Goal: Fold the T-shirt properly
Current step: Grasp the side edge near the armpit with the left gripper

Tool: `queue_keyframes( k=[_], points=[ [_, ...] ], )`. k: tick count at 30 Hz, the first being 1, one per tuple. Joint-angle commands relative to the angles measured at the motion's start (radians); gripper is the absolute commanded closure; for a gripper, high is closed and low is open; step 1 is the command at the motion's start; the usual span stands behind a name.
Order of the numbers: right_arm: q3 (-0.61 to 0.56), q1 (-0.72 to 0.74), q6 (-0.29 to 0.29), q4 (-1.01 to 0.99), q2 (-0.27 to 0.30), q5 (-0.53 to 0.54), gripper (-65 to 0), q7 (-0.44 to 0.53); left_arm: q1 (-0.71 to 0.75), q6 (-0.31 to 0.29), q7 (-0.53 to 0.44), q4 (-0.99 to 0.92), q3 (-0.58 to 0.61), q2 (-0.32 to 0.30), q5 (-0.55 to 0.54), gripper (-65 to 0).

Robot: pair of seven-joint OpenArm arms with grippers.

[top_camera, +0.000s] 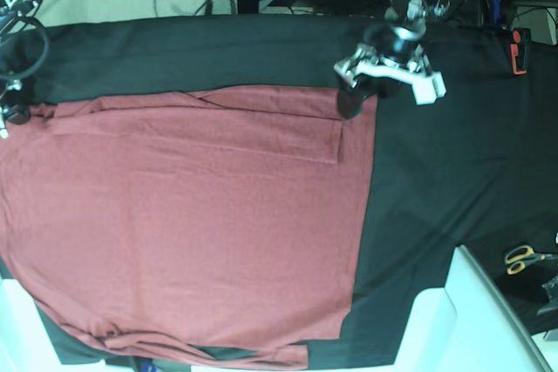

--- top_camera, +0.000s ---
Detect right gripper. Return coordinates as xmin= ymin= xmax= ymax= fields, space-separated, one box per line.
xmin=1 ymin=79 xmax=31 ymax=139

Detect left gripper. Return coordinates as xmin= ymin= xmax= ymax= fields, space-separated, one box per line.
xmin=333 ymin=23 xmax=446 ymax=119

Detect red long-sleeve shirt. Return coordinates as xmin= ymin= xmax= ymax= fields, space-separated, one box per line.
xmin=1 ymin=85 xmax=377 ymax=370

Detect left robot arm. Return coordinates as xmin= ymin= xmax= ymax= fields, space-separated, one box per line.
xmin=334 ymin=0 xmax=451 ymax=119

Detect black table cloth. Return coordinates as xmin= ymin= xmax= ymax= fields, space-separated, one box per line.
xmin=24 ymin=15 xmax=557 ymax=369

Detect orange black clamp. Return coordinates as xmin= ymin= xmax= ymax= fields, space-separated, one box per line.
xmin=510 ymin=27 xmax=532 ymax=76

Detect white bin left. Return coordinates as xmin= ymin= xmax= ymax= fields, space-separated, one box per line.
xmin=1 ymin=279 xmax=106 ymax=372

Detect white bin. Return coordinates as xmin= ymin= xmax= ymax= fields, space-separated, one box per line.
xmin=1 ymin=279 xmax=106 ymax=372
xmin=394 ymin=246 xmax=552 ymax=372

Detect white bin right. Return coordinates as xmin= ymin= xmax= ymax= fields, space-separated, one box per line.
xmin=394 ymin=246 xmax=552 ymax=372

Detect black metal tool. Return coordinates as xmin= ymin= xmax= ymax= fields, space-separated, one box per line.
xmin=537 ymin=276 xmax=558 ymax=342

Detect yellow-handled scissors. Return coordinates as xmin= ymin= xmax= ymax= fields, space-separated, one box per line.
xmin=504 ymin=245 xmax=557 ymax=275

